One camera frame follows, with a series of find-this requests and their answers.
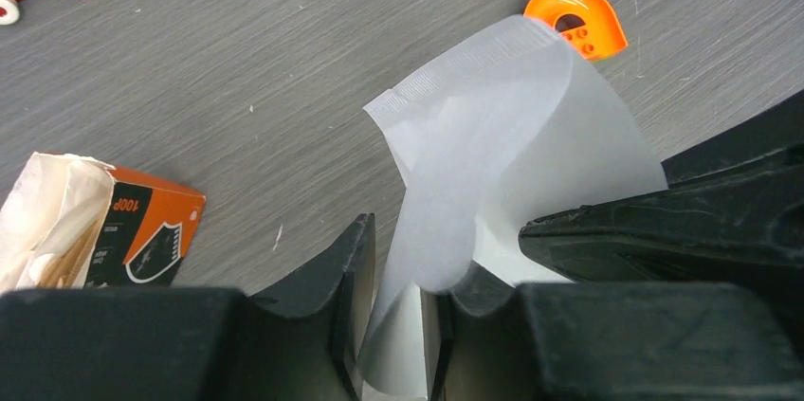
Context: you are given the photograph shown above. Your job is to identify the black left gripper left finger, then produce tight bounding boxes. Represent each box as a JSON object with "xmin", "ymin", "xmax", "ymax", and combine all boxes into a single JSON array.
[{"xmin": 1, "ymin": 213, "xmax": 375, "ymax": 400}]

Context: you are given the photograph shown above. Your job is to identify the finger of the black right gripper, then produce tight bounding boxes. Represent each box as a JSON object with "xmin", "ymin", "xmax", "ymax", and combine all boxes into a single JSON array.
[{"xmin": 520, "ymin": 93, "xmax": 803, "ymax": 321}]

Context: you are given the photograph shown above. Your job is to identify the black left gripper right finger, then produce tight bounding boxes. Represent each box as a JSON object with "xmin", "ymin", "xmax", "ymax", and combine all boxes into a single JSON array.
[{"xmin": 423, "ymin": 264, "xmax": 803, "ymax": 400}]

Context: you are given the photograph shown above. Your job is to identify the orange coffee filter box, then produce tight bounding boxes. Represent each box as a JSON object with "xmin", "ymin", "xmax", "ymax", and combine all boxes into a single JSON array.
[{"xmin": 1, "ymin": 152, "xmax": 206, "ymax": 292}]

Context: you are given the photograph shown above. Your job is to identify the orange plastic holder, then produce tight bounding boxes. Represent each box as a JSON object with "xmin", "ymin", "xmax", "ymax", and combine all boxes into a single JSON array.
[{"xmin": 523, "ymin": 0, "xmax": 629, "ymax": 62}]

